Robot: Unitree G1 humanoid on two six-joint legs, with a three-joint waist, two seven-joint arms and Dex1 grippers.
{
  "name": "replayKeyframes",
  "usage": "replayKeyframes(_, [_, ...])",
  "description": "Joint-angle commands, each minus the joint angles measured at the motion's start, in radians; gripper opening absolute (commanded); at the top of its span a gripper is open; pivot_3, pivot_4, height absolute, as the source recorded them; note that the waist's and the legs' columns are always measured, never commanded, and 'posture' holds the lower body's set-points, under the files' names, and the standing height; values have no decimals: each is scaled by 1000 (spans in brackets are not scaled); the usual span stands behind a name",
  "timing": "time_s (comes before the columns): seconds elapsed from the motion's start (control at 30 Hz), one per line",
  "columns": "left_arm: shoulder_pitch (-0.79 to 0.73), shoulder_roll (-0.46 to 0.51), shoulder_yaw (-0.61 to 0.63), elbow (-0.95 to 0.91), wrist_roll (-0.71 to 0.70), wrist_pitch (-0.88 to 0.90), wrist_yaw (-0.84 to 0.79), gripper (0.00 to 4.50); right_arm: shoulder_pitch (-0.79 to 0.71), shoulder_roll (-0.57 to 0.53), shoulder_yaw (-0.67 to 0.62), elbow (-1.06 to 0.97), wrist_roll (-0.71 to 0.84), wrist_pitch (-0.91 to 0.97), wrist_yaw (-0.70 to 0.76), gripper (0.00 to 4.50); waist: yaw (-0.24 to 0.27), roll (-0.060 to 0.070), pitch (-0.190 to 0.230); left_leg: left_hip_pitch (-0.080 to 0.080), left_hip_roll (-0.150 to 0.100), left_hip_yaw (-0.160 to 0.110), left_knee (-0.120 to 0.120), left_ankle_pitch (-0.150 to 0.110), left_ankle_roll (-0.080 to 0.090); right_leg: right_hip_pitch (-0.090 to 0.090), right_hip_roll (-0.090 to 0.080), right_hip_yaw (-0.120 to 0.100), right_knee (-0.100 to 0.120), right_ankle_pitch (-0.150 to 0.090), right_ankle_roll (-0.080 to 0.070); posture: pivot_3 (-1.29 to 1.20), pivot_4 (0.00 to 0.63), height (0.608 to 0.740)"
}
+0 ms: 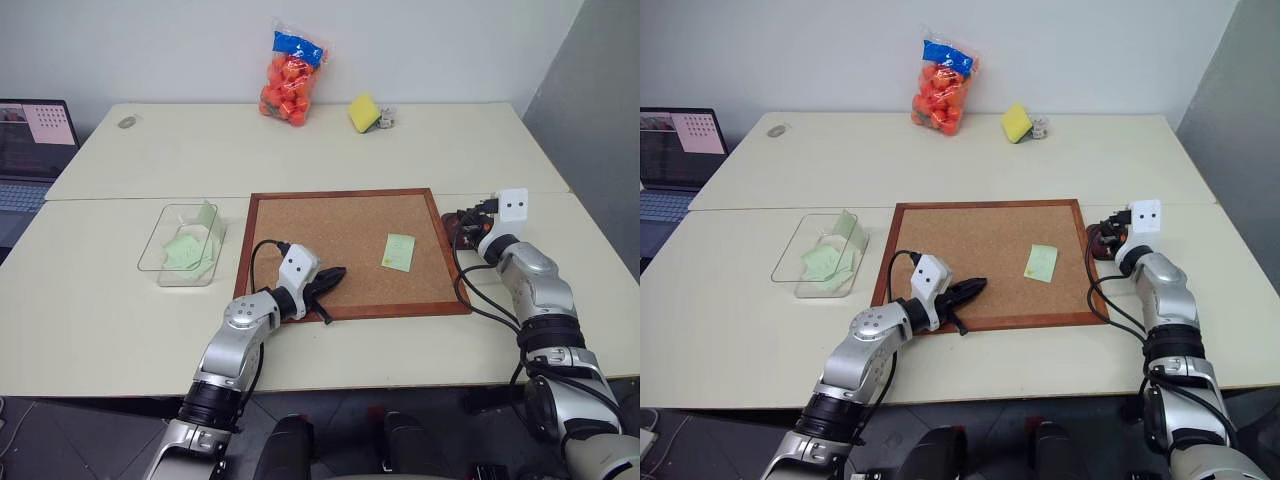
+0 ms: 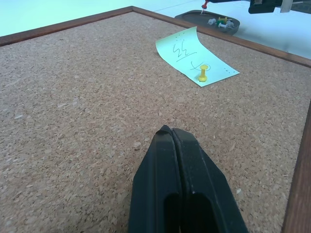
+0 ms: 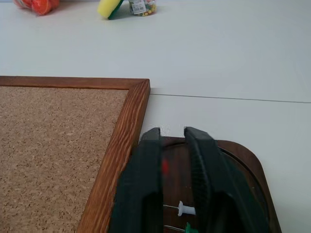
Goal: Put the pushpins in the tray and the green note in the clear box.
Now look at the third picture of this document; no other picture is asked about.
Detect dark wooden tray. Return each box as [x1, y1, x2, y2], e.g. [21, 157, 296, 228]
[160, 136, 283, 233]

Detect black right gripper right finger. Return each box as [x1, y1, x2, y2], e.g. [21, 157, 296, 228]
[184, 126, 269, 233]

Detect orange items in plastic bag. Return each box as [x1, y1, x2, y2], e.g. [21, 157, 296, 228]
[13, 0, 60, 17]

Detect white pushpin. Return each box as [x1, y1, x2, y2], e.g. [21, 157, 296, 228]
[163, 200, 196, 217]

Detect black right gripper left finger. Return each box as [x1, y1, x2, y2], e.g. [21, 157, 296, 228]
[108, 127, 164, 233]

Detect wood-framed cork board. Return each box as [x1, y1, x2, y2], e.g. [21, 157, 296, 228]
[0, 76, 151, 233]

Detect yellow and green sponge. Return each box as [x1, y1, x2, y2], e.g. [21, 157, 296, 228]
[97, 0, 124, 20]

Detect green pushpin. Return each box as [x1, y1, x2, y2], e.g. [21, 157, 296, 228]
[163, 222, 198, 233]

